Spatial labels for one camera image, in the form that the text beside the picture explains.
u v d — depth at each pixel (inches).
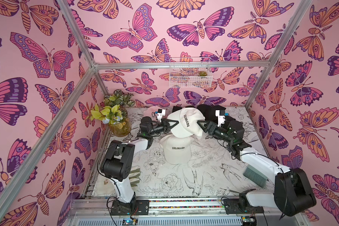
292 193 16.2
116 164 19.7
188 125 31.3
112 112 34.4
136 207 28.7
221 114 28.5
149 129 28.9
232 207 28.7
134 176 33.2
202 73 36.4
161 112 32.5
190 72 37.3
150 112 42.4
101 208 29.5
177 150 35.5
